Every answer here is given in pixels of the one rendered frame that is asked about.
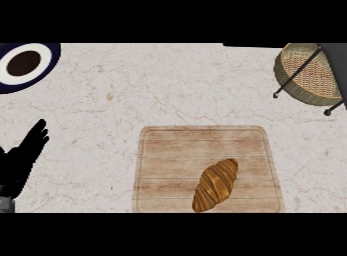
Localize pale wooden cutting board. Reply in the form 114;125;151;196
130;125;287;214

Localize brown striped croissant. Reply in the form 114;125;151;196
191;157;241;213

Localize navy and white can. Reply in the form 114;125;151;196
0;43;62;95

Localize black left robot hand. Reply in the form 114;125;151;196
0;118;52;205

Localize wicker tiered basket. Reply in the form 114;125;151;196
272;43;346;117

